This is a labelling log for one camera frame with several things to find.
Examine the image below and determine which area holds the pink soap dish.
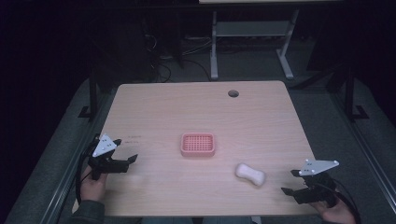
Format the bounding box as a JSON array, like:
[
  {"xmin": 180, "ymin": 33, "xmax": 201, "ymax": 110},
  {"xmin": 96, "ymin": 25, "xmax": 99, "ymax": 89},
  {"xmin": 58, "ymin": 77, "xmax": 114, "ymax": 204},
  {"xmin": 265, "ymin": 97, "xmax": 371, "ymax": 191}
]
[{"xmin": 179, "ymin": 133, "xmax": 217, "ymax": 158}]

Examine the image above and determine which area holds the aluminium floor rail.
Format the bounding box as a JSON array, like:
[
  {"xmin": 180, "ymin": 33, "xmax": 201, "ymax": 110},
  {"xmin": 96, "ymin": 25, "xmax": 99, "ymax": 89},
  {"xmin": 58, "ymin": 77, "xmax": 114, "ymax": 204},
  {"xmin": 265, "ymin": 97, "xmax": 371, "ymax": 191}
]
[
  {"xmin": 38, "ymin": 90, "xmax": 118, "ymax": 224},
  {"xmin": 329, "ymin": 91, "xmax": 396, "ymax": 207}
]

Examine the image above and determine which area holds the black floor cable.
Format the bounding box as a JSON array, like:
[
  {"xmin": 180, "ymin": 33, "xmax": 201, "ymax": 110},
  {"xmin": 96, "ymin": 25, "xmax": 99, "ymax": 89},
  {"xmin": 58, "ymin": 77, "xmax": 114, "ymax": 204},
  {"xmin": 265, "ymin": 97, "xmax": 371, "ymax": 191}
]
[{"xmin": 141, "ymin": 32, "xmax": 213, "ymax": 83}]

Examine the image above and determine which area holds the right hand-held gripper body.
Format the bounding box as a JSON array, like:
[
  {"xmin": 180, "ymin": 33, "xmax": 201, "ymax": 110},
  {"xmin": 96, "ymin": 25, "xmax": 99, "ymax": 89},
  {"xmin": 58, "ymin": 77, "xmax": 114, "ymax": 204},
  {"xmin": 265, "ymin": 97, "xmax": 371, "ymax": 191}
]
[{"xmin": 293, "ymin": 159, "xmax": 340, "ymax": 209}]

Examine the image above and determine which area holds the white metal stand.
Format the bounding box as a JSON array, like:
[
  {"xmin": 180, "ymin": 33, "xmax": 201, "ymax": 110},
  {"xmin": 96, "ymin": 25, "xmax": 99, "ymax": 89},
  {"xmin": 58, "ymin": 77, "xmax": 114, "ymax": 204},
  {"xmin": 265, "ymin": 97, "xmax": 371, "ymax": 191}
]
[{"xmin": 209, "ymin": 8, "xmax": 301, "ymax": 81}]

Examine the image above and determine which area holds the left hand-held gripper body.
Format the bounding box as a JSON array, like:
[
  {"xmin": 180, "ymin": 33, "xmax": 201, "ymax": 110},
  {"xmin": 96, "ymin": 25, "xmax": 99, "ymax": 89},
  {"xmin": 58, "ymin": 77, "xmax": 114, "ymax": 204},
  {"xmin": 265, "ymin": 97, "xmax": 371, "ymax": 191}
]
[{"xmin": 87, "ymin": 133, "xmax": 131, "ymax": 181}]

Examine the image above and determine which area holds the person's left hand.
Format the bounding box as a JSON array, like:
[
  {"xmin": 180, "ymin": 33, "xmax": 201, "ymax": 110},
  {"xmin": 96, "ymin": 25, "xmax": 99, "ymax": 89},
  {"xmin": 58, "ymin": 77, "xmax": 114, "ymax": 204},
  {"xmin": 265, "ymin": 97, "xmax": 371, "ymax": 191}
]
[{"xmin": 79, "ymin": 165, "xmax": 108, "ymax": 203}]

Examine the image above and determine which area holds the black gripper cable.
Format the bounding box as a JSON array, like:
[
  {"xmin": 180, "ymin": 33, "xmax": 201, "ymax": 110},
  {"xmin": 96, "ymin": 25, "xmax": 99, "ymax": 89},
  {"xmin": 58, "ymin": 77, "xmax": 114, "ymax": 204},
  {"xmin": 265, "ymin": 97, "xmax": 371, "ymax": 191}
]
[
  {"xmin": 75, "ymin": 139, "xmax": 100, "ymax": 205},
  {"xmin": 320, "ymin": 178, "xmax": 362, "ymax": 224}
]

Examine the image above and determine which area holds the person's right hand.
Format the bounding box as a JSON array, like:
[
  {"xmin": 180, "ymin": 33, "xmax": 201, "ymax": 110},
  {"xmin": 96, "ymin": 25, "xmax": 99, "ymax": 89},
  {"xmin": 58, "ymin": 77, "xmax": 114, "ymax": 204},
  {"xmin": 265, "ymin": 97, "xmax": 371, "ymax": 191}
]
[{"xmin": 309, "ymin": 197, "xmax": 357, "ymax": 224}]

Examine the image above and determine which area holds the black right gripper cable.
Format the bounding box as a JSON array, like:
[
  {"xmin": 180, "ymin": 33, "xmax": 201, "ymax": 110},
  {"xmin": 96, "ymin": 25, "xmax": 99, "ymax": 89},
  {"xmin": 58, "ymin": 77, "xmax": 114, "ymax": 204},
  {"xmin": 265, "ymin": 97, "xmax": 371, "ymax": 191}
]
[{"xmin": 320, "ymin": 178, "xmax": 362, "ymax": 224}]

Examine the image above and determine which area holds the white soap bar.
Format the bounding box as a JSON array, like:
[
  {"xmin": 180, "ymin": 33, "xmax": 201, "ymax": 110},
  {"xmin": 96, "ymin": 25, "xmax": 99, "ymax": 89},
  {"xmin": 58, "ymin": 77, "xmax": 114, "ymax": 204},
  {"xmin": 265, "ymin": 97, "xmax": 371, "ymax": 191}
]
[{"xmin": 234, "ymin": 162, "xmax": 267, "ymax": 188}]

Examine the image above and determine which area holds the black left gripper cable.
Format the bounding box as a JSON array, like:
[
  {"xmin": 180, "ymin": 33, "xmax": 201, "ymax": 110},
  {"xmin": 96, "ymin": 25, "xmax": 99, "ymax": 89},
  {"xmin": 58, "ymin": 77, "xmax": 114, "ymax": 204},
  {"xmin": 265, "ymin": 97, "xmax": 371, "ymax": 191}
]
[{"xmin": 75, "ymin": 139, "xmax": 100, "ymax": 205}]

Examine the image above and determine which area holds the black frame post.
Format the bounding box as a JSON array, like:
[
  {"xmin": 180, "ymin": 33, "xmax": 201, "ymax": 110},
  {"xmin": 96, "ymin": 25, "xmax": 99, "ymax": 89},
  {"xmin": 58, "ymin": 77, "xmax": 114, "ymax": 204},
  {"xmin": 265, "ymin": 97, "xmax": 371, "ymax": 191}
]
[
  {"xmin": 78, "ymin": 66, "xmax": 101, "ymax": 119},
  {"xmin": 342, "ymin": 66, "xmax": 371, "ymax": 121}
]

